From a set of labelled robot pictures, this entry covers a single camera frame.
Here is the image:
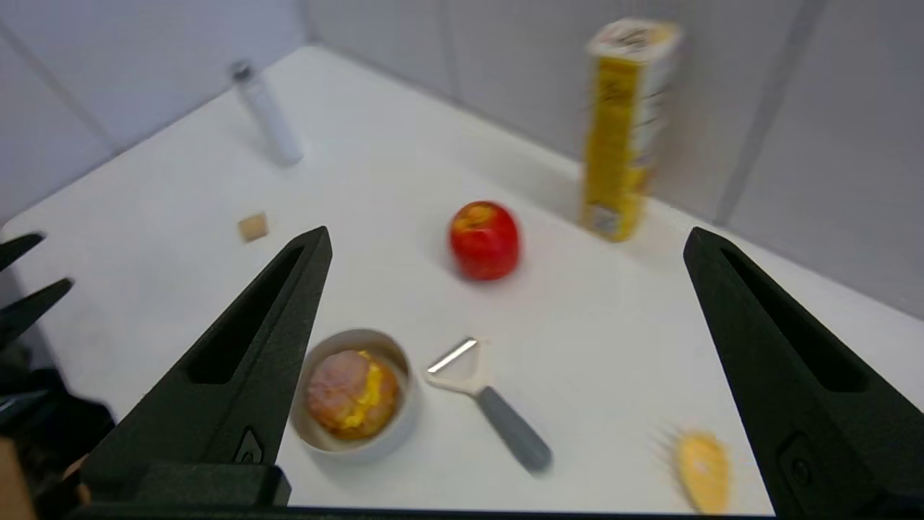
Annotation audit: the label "white bottle with grey cap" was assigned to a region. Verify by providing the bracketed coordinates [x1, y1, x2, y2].
[230, 60, 305, 168]

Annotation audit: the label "white peeler grey handle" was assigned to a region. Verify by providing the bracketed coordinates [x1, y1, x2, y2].
[425, 337, 554, 475]

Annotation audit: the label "tall yellow carton box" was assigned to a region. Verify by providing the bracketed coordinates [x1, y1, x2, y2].
[579, 18, 684, 243]

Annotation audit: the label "beige round bowl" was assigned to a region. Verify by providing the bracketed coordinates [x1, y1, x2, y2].
[290, 329, 422, 464]

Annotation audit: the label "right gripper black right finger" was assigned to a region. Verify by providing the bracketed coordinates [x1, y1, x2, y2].
[683, 227, 924, 520]

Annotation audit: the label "golden cream puff bread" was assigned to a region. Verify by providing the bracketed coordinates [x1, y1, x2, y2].
[306, 350, 401, 441]

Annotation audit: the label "small ribbed wooden cylinder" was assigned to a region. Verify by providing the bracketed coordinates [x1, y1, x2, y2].
[238, 212, 270, 243]

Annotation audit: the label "red apple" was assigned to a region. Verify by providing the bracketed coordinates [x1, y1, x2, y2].
[448, 201, 521, 282]

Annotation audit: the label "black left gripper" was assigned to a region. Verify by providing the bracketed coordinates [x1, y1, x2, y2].
[0, 232, 116, 477]

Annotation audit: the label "yellow pasta spoon green handle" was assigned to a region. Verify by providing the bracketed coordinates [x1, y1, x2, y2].
[661, 430, 732, 515]

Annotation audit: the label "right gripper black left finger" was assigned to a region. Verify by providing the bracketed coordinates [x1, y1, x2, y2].
[82, 226, 334, 469]

